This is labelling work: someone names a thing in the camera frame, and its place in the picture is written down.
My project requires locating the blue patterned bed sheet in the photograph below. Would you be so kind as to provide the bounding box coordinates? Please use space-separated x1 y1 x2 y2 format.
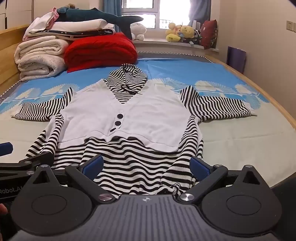
0 57 296 188

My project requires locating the blue curtain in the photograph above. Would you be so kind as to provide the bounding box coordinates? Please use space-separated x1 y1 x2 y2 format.
103 0 123 18
188 0 204 26

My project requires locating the yellow bear plush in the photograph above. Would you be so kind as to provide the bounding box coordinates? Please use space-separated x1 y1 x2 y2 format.
180 25 195 39

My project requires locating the white window sill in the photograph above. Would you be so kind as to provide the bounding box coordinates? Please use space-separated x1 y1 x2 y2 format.
133 39 219 50

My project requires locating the white rolled quilt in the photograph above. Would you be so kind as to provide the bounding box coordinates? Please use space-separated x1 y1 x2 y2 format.
14 38 70 81

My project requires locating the spotted plush toy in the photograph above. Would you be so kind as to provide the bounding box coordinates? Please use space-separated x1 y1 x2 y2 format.
188 29 203 46

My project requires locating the cream folded blanket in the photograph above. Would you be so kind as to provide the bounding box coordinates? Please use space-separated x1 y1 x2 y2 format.
54 19 114 31

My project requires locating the teal shark plush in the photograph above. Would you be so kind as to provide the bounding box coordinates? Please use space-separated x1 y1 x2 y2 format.
57 7 144 40

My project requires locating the white plush toy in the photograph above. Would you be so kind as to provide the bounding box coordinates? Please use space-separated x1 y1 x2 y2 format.
130 22 147 41

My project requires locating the yellow duck plush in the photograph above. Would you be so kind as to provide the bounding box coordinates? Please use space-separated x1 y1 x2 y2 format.
165 23 182 42

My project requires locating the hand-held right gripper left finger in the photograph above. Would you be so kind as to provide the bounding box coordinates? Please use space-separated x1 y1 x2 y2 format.
30 155 117 202

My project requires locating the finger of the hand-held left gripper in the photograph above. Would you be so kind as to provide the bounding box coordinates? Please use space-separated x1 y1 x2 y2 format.
0 152 55 173
0 142 13 157

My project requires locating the window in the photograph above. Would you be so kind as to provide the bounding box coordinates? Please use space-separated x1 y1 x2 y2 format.
121 0 211 29

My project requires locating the white folded cloth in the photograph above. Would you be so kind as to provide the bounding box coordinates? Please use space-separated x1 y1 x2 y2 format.
24 11 57 37

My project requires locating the pink cloth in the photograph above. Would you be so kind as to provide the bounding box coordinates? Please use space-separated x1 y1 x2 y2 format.
51 7 60 24

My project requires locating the red patterned cushion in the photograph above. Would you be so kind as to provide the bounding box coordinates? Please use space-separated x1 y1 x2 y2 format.
200 20 218 49

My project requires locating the red knit blanket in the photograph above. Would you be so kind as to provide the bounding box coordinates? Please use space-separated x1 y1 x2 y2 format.
64 32 138 73

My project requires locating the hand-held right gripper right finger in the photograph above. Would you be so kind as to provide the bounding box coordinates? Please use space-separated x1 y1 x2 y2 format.
177 156 270 202

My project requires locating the striped hooded sweater white vest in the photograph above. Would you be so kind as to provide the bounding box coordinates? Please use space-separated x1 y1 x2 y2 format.
10 64 258 200

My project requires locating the white wardrobe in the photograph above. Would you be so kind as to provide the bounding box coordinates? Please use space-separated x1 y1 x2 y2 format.
0 0 35 30

